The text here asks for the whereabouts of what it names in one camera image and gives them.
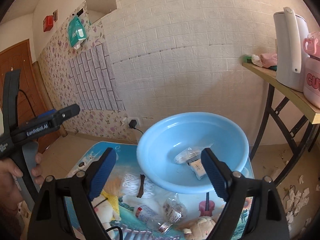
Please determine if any white plush toy yellow hat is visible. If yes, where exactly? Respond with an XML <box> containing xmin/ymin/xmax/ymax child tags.
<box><xmin>91</xmin><ymin>191</ymin><xmax>121</xmax><ymax>230</ymax></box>

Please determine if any white power adapter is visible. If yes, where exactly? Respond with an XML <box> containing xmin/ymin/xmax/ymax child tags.
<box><xmin>188</xmin><ymin>159</ymin><xmax>206</xmax><ymax>180</ymax></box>

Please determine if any clear bag with printed label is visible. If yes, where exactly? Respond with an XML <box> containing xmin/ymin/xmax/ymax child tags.
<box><xmin>163</xmin><ymin>193</ymin><xmax>187</xmax><ymax>224</ymax></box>

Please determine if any person's left hand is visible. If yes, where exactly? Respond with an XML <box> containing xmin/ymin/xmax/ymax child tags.
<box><xmin>1</xmin><ymin>153</ymin><xmax>44</xmax><ymax>216</ymax></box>

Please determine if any brown wooden door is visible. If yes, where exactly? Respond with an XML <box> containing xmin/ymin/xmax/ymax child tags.
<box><xmin>0</xmin><ymin>39</ymin><xmax>62</xmax><ymax>153</ymax></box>

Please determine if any beige plush toy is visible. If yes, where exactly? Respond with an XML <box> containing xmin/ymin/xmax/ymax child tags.
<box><xmin>182</xmin><ymin>216</ymin><xmax>216</xmax><ymax>240</ymax></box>

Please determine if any clear plastic bottle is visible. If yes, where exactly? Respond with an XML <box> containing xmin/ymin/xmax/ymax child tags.
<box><xmin>133</xmin><ymin>204</ymin><xmax>172</xmax><ymax>234</ymax></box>

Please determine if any red fire alarm box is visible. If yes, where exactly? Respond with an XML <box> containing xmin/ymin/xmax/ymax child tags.
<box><xmin>43</xmin><ymin>15</ymin><xmax>54</xmax><ymax>32</ymax></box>

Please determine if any clear bag in basin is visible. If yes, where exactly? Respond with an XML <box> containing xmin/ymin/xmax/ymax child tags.
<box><xmin>174</xmin><ymin>144</ymin><xmax>212</xmax><ymax>164</ymax></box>

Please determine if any light blue plastic basin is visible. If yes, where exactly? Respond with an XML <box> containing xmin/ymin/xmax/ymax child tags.
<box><xmin>137</xmin><ymin>112</ymin><xmax>249</xmax><ymax>194</ymax></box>

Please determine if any wooden side table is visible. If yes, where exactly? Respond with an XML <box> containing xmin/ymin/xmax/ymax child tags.
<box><xmin>242</xmin><ymin>62</ymin><xmax>319</xmax><ymax>185</ymax></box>

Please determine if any pink cloth on table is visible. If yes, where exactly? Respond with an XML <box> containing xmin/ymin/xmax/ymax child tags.
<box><xmin>260</xmin><ymin>53</ymin><xmax>278</xmax><ymax>68</ymax></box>

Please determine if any white electric kettle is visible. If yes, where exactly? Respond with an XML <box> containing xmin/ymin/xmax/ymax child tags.
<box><xmin>273</xmin><ymin>7</ymin><xmax>309</xmax><ymax>92</ymax></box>

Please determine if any black camera cable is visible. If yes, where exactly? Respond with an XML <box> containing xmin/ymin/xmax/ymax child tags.
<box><xmin>18</xmin><ymin>89</ymin><xmax>37</xmax><ymax>119</ymax></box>

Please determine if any black wall charger plug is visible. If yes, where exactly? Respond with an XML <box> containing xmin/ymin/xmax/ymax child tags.
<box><xmin>129</xmin><ymin>119</ymin><xmax>144</xmax><ymax>134</ymax></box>

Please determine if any green tissue pack on wall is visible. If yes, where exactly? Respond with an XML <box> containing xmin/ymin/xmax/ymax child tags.
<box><xmin>68</xmin><ymin>15</ymin><xmax>87</xmax><ymax>50</ymax></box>

